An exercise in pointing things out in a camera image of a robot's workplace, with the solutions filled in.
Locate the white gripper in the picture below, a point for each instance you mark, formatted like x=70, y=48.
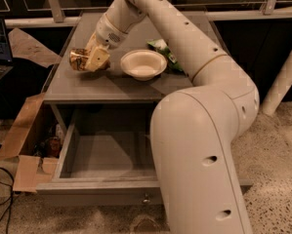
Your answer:
x=106, y=33

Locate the orange gold soda can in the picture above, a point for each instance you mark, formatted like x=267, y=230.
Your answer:
x=78, y=58

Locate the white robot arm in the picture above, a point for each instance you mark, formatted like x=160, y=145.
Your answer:
x=219, y=86

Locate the open grey top drawer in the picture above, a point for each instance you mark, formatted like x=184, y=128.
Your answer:
x=116, y=156

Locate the grey cabinet table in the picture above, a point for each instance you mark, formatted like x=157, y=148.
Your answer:
x=69, y=87

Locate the white paper bowl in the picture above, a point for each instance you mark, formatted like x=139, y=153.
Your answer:
x=143, y=65

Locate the green chip bag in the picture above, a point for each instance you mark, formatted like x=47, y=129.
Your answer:
x=160, y=46

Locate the brown cardboard sheet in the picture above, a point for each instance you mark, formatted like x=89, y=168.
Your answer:
x=24, y=46

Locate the brown cardboard box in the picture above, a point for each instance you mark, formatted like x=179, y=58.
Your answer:
x=30, y=128

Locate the metal railing frame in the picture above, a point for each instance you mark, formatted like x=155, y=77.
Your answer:
x=54, y=4

